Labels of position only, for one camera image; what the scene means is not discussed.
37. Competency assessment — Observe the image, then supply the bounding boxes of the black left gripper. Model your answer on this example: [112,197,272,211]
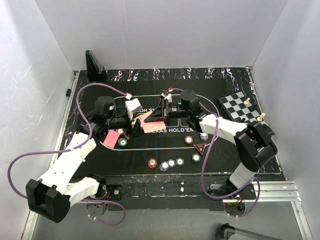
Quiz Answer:
[105,109,147,138]

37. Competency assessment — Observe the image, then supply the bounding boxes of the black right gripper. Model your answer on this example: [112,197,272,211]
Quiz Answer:
[145,98,190,127]

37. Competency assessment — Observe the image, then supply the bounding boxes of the red playing card box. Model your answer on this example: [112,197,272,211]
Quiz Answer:
[138,111,166,134]

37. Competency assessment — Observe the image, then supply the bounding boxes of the red chips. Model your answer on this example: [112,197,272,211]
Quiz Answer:
[184,135,193,145]
[117,128,124,134]

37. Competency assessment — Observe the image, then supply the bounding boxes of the green chips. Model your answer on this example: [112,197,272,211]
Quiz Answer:
[117,138,128,147]

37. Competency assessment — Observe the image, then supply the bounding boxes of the red back cards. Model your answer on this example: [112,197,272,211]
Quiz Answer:
[103,130,121,149]

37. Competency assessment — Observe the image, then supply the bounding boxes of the red poker chip stack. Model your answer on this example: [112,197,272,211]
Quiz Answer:
[148,158,158,169]

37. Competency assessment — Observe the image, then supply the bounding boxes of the blue chips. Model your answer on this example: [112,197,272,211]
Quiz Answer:
[199,132,209,142]

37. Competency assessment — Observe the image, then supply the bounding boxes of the blue poker chip stack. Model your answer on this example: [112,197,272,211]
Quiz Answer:
[159,161,170,172]

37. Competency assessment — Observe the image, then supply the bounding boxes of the blue chip aside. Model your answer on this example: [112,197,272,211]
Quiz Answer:
[167,159,176,167]

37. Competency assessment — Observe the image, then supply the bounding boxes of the red triangular acrylic marker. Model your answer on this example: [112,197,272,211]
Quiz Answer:
[193,143,206,156]

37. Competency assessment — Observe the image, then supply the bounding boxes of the green poker chip stack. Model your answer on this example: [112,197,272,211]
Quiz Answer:
[175,157,185,166]

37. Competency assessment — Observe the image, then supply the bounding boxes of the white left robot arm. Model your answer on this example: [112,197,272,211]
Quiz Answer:
[25,96,142,223]

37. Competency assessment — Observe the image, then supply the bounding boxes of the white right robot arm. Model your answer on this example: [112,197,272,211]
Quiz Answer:
[144,89,278,199]

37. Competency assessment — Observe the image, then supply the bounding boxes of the black poker table mat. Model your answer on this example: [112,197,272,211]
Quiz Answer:
[59,66,283,175]

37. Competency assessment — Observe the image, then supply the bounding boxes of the black card shoe stand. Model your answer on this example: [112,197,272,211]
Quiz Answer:
[85,50,107,83]

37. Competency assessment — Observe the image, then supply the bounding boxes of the black white chess board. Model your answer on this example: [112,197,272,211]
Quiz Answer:
[216,91,275,136]

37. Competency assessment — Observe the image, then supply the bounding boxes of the white chess pawn far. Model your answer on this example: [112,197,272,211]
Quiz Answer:
[244,98,250,105]

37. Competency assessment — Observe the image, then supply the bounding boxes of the white chess pawn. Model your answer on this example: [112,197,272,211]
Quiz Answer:
[257,113,266,122]
[244,98,250,105]

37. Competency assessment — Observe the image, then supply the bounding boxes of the black chess piece upper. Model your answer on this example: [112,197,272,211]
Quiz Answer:
[250,106,257,112]

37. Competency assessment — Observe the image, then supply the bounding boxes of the white chess pawn near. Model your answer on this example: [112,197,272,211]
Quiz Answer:
[257,113,266,122]

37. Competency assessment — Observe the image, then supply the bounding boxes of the black case bottom corner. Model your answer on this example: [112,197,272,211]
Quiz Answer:
[215,222,276,240]

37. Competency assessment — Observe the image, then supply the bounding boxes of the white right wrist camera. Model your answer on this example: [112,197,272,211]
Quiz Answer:
[160,90,172,103]

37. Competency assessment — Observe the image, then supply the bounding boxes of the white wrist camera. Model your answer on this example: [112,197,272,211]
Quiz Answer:
[125,98,142,120]
[160,90,172,103]

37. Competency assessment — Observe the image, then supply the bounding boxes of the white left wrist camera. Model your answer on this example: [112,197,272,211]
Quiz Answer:
[125,98,142,120]

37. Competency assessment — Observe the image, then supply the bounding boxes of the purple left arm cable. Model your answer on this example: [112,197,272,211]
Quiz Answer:
[6,83,133,226]

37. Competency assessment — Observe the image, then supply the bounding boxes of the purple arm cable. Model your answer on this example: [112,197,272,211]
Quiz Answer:
[6,83,133,226]
[167,87,261,217]

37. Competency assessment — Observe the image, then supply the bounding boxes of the black wall clip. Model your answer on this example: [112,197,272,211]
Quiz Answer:
[65,88,72,98]

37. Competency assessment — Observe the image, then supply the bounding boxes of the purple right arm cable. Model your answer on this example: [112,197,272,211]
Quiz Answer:
[167,87,261,217]

